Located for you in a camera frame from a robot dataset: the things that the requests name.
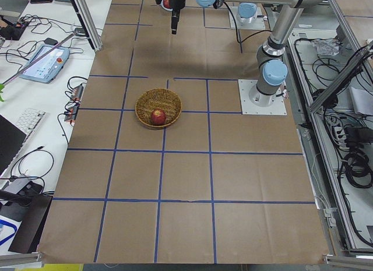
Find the woven wicker basket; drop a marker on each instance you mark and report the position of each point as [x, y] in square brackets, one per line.
[160, 99]

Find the aluminium frame post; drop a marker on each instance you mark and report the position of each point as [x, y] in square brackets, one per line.
[82, 11]

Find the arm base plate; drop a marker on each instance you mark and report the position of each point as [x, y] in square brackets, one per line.
[253, 23]
[255, 103]

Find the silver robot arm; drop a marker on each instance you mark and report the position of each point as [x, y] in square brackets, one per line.
[272, 71]

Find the white keyboard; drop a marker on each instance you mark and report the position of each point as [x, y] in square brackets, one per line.
[29, 121]

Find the long metal rod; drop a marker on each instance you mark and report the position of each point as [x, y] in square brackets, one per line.
[40, 54]

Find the red apple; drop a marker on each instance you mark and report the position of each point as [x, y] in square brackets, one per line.
[158, 117]

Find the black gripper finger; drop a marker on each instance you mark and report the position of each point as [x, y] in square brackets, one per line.
[175, 16]

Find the red apple plate back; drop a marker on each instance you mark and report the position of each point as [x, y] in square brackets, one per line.
[166, 5]

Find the blue teach pendant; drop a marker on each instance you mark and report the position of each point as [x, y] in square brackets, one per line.
[46, 69]

